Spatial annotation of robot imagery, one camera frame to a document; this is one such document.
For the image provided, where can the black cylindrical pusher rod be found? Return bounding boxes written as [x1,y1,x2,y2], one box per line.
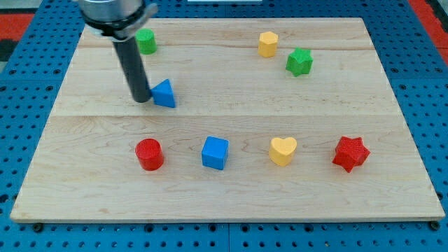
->
[113,38,152,103]

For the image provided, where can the green cylinder block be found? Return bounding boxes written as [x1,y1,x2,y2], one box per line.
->
[136,29,158,55]

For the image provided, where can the blue triangle block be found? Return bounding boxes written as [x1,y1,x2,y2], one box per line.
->
[151,79,176,108]

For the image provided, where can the red cylinder block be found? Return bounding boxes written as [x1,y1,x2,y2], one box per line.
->
[134,139,165,171]

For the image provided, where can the blue cube block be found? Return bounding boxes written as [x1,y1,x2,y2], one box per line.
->
[201,136,229,170]

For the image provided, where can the yellow hexagon block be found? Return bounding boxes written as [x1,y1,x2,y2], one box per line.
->
[258,31,279,57]

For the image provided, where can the light wooden board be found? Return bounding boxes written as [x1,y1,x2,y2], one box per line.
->
[10,17,445,223]

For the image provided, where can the green star block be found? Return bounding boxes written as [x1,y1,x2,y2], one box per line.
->
[286,48,314,77]

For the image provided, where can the yellow heart block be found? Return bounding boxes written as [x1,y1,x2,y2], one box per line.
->
[268,137,298,167]

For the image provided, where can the red star block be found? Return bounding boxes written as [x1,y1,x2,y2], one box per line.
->
[332,136,370,173]

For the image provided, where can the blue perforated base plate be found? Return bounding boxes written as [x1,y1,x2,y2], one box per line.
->
[1,0,447,251]

